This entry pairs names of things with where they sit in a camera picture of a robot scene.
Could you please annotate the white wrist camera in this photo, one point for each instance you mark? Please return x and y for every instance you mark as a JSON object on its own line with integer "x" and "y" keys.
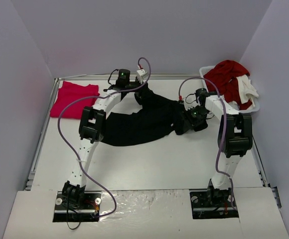
{"x": 185, "y": 106}
{"x": 142, "y": 75}

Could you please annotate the black t shirt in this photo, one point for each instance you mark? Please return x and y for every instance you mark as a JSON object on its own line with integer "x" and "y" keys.
{"x": 158, "y": 117}

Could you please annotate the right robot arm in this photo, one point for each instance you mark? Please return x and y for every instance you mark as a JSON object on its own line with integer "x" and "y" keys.
{"x": 234, "y": 139}

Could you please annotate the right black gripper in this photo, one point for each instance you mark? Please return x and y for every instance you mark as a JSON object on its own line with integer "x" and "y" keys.
{"x": 185, "y": 119}

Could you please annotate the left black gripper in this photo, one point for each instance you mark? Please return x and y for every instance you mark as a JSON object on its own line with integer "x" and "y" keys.
{"x": 139, "y": 94}

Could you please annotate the folded pink t shirt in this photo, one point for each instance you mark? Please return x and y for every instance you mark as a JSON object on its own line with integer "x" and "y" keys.
{"x": 70, "y": 92}

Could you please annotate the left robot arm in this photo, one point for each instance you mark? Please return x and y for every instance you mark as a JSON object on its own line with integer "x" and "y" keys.
{"x": 92, "y": 128}

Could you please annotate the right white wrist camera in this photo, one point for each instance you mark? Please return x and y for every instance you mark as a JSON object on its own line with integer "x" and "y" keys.
{"x": 185, "y": 106}

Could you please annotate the red t shirt in basket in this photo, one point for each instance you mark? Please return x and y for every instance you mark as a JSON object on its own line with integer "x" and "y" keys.
{"x": 224, "y": 77}

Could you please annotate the white t shirt in basket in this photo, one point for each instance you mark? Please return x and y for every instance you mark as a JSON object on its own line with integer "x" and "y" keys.
{"x": 246, "y": 91}

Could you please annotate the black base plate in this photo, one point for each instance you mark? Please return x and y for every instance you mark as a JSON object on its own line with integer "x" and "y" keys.
{"x": 212, "y": 205}
{"x": 88, "y": 211}

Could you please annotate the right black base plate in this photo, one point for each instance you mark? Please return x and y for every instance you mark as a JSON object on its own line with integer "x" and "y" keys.
{"x": 212, "y": 205}

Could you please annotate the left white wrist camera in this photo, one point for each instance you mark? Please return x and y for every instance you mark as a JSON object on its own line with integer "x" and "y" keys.
{"x": 142, "y": 75}

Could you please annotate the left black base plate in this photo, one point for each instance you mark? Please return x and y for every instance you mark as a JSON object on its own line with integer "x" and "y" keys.
{"x": 88, "y": 211}

